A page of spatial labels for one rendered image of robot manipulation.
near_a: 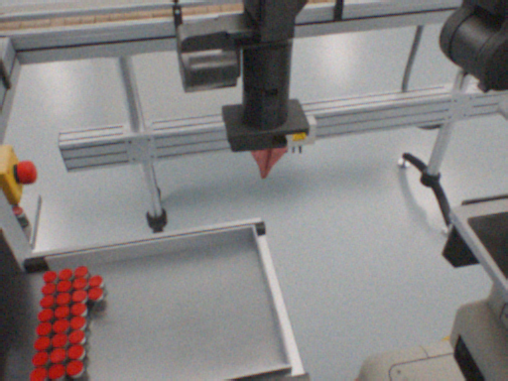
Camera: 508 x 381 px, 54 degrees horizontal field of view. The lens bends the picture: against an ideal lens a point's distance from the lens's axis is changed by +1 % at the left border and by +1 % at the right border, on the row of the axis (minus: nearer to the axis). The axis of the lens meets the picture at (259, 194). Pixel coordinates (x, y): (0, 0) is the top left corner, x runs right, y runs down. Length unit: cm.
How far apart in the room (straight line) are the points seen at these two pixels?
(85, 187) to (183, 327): 166
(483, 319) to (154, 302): 55
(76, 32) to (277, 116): 96
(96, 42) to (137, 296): 85
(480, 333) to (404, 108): 109
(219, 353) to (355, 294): 120
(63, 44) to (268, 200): 110
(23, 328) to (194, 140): 102
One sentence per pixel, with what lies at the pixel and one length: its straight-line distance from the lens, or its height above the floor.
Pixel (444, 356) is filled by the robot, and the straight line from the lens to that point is 152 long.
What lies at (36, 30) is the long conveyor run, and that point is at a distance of 150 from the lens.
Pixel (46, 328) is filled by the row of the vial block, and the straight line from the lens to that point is 78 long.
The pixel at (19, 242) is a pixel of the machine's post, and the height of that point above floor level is 93.
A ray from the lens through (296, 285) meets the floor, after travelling 190.
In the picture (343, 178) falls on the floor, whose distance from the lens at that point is 232.
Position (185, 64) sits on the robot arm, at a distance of 54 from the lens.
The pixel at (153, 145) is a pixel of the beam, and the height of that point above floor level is 50.
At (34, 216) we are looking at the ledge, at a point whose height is 88.
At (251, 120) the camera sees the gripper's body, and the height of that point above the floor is 119.
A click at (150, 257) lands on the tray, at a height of 88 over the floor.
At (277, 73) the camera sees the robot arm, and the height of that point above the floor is 126.
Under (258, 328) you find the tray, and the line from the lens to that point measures 77.
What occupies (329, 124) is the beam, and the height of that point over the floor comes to 49.
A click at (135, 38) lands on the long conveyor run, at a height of 89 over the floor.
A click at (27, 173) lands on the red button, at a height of 101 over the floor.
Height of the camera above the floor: 155
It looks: 44 degrees down
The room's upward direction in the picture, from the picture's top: straight up
